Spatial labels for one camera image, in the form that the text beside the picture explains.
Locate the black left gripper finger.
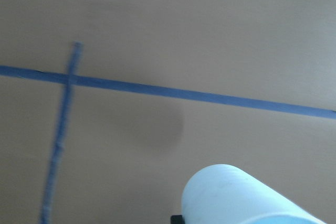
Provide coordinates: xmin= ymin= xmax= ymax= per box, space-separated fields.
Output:
xmin=170 ymin=215 xmax=184 ymax=224

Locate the light blue cup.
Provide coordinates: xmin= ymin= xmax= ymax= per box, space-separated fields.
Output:
xmin=181 ymin=164 xmax=322 ymax=223

